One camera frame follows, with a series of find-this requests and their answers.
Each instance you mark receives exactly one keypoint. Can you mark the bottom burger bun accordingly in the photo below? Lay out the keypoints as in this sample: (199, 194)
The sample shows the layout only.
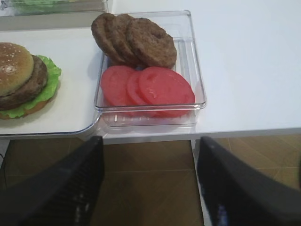
(15, 109)

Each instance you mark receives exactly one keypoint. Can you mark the sesame top bun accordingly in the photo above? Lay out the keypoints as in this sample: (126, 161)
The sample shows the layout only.
(16, 66)

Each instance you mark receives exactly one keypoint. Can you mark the tomato slice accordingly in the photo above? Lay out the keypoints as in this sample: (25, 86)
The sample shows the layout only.
(162, 86)
(133, 89)
(114, 85)

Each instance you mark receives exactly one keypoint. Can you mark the middle brown patty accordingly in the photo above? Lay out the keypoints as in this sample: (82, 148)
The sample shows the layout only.
(118, 30)

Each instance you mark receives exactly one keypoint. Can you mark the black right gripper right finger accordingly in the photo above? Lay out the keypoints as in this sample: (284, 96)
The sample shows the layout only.
(236, 194)

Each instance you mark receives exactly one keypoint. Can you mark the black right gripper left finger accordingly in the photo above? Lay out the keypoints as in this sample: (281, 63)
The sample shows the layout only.
(64, 194)

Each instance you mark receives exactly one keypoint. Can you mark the right brown patty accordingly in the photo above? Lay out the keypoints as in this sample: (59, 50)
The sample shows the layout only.
(151, 43)

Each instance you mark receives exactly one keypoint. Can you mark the white metal serving tray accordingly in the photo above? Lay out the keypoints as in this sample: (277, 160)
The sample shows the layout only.
(70, 94)

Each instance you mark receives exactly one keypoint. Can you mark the right tomato slice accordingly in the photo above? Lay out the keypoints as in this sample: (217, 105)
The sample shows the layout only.
(162, 86)

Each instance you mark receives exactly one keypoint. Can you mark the middle tomato slice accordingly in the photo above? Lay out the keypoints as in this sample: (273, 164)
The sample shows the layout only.
(133, 89)

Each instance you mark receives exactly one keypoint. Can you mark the white paper tray liner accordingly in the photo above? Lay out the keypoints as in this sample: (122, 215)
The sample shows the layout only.
(75, 77)

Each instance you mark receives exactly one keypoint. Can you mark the left brown patty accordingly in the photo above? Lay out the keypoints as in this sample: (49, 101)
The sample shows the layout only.
(101, 33)

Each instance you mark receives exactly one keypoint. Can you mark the clear patty tomato container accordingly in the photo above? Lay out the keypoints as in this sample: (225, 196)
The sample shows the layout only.
(178, 24)

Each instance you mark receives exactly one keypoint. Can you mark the green lettuce leaf on burger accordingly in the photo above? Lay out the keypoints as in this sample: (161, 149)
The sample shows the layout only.
(54, 73)

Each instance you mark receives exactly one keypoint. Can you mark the green lettuce in container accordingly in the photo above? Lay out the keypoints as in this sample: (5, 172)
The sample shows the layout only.
(47, 3)

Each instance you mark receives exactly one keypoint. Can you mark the left tomato slice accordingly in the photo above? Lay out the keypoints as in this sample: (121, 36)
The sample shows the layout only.
(114, 85)

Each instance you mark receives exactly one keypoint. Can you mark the clear lettuce cheese container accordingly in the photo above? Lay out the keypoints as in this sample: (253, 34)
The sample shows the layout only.
(54, 9)

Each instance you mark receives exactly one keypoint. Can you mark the brown patty on burger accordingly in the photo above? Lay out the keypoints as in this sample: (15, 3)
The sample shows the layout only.
(30, 89)

